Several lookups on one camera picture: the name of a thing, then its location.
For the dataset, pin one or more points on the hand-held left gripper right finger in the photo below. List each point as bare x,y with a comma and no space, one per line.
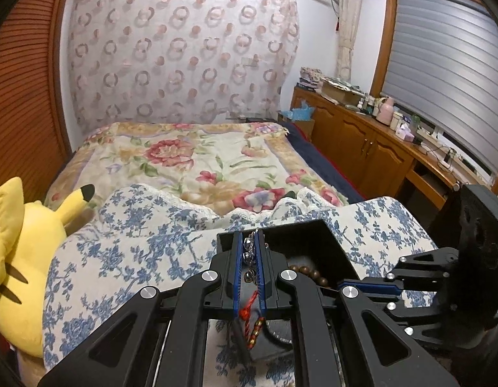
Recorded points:
262,268

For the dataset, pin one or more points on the cardboard box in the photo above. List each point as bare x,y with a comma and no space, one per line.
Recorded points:
341,92

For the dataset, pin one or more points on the floral blanket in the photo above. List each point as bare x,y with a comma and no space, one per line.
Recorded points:
184,161

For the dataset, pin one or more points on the black jewelry box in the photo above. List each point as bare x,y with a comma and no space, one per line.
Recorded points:
313,246

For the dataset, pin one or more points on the teal tissue packet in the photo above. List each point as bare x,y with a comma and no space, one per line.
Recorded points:
302,112

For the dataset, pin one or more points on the yellow plush toy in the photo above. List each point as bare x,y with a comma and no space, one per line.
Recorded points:
23,258

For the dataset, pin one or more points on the white lace curtain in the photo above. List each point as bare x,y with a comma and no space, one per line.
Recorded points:
349,24

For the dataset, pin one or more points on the white power strip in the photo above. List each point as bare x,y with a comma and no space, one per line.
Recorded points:
428,134

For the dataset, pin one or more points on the wooden cabinet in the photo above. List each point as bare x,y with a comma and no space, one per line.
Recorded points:
366,149

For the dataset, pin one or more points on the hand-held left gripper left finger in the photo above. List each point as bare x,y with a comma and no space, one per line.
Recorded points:
235,268

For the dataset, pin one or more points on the stack of books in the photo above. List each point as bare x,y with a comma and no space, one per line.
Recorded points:
310,77

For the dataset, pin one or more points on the grey window blind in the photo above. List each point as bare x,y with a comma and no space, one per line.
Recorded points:
446,68

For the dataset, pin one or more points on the navy bed sheet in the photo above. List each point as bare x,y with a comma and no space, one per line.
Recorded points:
325,165

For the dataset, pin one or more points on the blue floral pillow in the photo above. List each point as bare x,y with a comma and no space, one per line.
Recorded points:
132,242

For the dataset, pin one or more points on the black wristwatch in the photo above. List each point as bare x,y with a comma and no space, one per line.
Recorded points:
278,336

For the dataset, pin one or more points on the pink tissue box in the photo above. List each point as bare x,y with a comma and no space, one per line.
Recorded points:
405,133

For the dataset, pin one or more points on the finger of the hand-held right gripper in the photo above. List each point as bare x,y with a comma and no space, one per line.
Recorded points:
418,322
378,285

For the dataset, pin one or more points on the pink thermos jug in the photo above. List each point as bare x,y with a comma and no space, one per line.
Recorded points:
385,109

